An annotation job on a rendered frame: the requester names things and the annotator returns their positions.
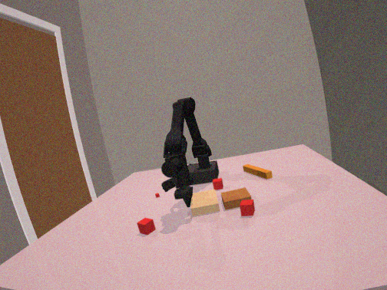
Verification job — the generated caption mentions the brown rectangular block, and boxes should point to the brown rectangular block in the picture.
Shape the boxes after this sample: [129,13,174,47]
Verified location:
[221,188,251,209]

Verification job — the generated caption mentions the orange flat bar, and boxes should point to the orange flat bar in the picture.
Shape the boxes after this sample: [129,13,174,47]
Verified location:
[243,164,273,179]

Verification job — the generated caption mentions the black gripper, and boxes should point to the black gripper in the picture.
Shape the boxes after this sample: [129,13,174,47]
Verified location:
[174,168,193,207]

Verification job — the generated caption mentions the red cube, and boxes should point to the red cube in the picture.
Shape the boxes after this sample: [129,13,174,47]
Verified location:
[240,199,255,216]
[137,218,155,235]
[213,179,223,190]

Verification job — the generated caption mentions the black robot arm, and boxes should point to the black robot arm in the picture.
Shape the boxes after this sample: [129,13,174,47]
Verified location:
[161,97,212,192]

